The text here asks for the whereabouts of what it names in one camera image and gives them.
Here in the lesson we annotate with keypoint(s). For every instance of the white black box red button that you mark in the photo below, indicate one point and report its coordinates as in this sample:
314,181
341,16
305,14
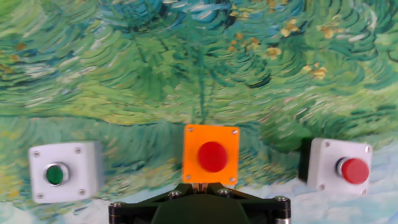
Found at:
326,161

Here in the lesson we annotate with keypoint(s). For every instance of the grey box green push button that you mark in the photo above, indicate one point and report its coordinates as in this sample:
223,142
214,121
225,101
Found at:
77,168

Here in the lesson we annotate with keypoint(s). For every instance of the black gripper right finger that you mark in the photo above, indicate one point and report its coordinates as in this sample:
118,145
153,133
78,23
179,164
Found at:
267,208

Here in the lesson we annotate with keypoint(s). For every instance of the green blue painting print cloth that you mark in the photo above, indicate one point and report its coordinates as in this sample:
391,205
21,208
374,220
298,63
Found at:
199,77

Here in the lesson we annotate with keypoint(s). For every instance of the orange box red mushroom button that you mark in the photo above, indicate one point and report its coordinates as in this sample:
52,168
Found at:
211,140

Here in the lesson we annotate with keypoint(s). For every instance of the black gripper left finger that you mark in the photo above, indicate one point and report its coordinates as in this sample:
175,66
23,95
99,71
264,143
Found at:
133,208

